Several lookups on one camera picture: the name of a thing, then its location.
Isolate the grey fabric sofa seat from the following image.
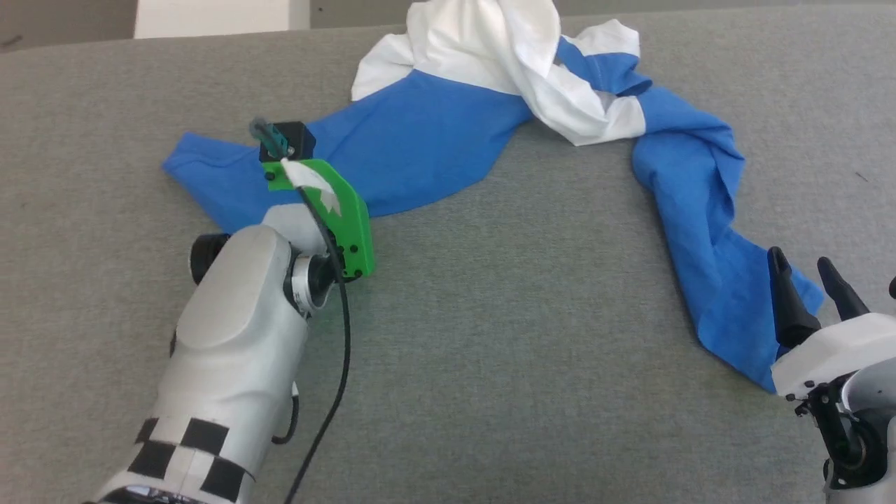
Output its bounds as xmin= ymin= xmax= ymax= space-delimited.
xmin=0 ymin=7 xmax=896 ymax=504

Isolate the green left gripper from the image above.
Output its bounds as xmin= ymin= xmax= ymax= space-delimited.
xmin=262 ymin=159 xmax=377 ymax=282

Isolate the white tape strip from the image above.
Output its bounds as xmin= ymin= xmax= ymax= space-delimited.
xmin=280 ymin=159 xmax=342 ymax=216

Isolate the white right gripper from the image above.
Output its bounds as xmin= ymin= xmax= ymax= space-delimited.
xmin=768 ymin=246 xmax=896 ymax=401

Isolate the blue and white garment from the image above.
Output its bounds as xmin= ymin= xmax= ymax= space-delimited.
xmin=161 ymin=0 xmax=825 ymax=393

